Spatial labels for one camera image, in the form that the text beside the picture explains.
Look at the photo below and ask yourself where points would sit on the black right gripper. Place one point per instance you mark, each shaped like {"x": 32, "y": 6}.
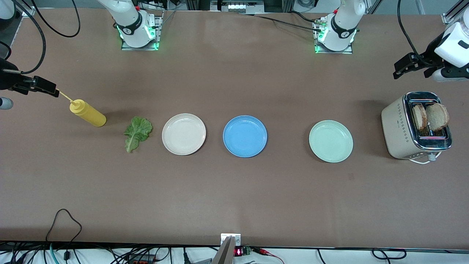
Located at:
{"x": 8, "y": 78}

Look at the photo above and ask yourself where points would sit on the grey metal bar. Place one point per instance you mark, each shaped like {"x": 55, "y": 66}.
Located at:
{"x": 225, "y": 253}

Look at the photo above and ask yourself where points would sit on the white power strip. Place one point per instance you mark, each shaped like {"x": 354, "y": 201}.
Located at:
{"x": 150, "y": 3}

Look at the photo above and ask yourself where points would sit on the aluminium frame post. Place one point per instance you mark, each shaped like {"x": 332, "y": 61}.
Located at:
{"x": 288, "y": 4}
{"x": 192, "y": 4}

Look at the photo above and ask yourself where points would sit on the blue round plate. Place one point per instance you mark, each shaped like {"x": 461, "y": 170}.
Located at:
{"x": 245, "y": 136}

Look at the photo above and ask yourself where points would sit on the aluminium frame corner profile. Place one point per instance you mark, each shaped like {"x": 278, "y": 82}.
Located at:
{"x": 452, "y": 16}
{"x": 30, "y": 11}

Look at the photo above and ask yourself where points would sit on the silver mounting bracket plate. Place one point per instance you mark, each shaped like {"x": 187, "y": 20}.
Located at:
{"x": 238, "y": 238}

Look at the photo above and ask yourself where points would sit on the yellow mustard squeeze bottle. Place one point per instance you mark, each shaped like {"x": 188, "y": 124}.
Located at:
{"x": 89, "y": 115}

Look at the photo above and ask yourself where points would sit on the brown bread slice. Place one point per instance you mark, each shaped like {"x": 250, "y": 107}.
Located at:
{"x": 419, "y": 117}
{"x": 438, "y": 117}

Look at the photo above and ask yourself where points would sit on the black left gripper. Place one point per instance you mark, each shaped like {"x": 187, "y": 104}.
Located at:
{"x": 429, "y": 55}

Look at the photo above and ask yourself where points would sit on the white round plate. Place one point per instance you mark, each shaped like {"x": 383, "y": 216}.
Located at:
{"x": 184, "y": 134}

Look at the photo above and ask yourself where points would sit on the red LED display module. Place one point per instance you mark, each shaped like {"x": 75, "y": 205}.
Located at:
{"x": 239, "y": 252}

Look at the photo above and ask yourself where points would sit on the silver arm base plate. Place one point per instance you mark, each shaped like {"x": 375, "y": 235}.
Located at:
{"x": 158, "y": 33}
{"x": 346, "y": 51}

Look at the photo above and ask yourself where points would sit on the pale green round plate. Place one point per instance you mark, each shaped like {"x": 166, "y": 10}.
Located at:
{"x": 331, "y": 141}

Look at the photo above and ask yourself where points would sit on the beige chrome toaster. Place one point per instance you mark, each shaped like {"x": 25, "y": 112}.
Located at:
{"x": 397, "y": 128}

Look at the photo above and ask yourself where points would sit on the green lettuce leaf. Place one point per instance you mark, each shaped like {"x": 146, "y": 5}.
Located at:
{"x": 137, "y": 132}

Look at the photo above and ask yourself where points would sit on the black box with white lights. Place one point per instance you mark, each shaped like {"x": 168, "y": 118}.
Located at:
{"x": 238, "y": 6}

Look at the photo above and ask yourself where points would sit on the slanted aluminium frame strut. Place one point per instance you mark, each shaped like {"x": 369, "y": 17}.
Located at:
{"x": 373, "y": 6}

